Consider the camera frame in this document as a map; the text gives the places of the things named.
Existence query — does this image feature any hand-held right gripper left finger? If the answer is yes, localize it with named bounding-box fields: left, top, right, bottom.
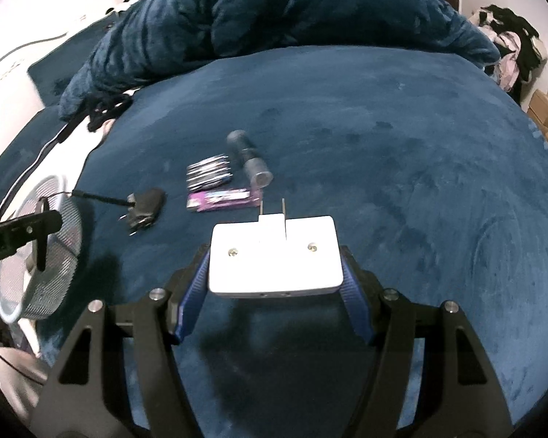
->
left=30, top=244, right=211, bottom=438

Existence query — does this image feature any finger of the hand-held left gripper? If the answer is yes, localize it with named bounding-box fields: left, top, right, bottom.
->
left=2, top=210, right=64, bottom=272

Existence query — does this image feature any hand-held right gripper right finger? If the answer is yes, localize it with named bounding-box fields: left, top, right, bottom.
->
left=338, top=244, right=517, bottom=438

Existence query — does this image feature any pale blue plastic mesh basket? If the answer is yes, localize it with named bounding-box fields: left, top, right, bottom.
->
left=0, top=174, right=84, bottom=324

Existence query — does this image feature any white charger adapter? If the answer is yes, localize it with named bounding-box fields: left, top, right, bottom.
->
left=208, top=197, right=345, bottom=301

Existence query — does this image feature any purple patterned plastic case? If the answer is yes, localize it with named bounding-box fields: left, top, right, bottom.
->
left=186, top=188, right=263, bottom=214

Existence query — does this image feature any black car key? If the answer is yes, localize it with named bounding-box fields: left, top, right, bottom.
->
left=118, top=188, right=167, bottom=237

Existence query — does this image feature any shrink-wrapped battery pack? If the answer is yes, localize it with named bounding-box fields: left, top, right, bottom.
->
left=186, top=153, right=233, bottom=191

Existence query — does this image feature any pale cloth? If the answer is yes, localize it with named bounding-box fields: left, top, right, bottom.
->
left=0, top=315, right=51, bottom=420

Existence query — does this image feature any blue plush blanket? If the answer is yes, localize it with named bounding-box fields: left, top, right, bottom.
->
left=0, top=45, right=548, bottom=438

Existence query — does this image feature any dark blue pillow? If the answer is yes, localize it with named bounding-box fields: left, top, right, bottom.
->
left=26, top=23, right=115, bottom=110

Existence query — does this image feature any crumpled blue duvet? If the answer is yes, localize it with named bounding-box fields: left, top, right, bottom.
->
left=57, top=0, right=503, bottom=122

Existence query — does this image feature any pile of clothes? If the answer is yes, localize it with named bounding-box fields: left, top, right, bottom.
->
left=468, top=4, right=548, bottom=101

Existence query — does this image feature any black lanyard cord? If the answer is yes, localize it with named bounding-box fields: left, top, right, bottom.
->
left=72, top=190, right=135, bottom=206

